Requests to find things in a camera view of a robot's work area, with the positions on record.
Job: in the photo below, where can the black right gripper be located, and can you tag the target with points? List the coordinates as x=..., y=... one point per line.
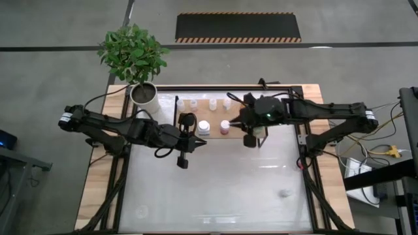
x=267, y=111

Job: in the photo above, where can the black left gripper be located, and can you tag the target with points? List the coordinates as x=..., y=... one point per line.
x=170, y=135

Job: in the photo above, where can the wide white pill bottle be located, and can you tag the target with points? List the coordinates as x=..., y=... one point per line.
x=203, y=127

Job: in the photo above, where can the clear bottle with capsules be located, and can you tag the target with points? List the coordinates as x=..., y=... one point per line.
x=193, y=105

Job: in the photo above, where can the teal transparent vial white cap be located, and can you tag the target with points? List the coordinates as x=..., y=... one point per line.
x=180, y=105

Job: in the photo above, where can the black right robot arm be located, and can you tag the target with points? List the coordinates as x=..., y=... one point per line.
x=326, y=111

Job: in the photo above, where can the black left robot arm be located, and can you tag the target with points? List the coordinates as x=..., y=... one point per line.
x=107, y=124

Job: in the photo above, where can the white plant pot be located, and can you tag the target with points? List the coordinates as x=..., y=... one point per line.
x=147, y=106

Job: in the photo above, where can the black hazard striped floor mat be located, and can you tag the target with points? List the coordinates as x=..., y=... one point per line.
x=238, y=27

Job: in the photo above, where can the green leafy plant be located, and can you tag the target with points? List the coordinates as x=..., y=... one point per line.
x=130, y=52

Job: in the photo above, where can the white paper box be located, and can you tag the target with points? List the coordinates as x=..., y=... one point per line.
x=353, y=168

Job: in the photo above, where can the black desk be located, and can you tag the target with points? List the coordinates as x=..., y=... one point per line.
x=375, y=176

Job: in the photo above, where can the yellow power splitter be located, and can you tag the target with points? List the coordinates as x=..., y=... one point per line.
x=393, y=151

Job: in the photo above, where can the dark grey side table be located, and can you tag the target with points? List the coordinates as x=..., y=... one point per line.
x=26, y=160

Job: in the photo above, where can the black device blue light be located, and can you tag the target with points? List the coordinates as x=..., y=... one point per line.
x=8, y=138

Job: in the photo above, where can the wooden shelf black metal frame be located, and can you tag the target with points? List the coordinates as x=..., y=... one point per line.
x=215, y=117

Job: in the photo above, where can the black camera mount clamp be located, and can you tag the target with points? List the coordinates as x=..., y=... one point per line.
x=262, y=82

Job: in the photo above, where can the black aluminium table frame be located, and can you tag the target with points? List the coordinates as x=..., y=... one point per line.
x=202, y=87

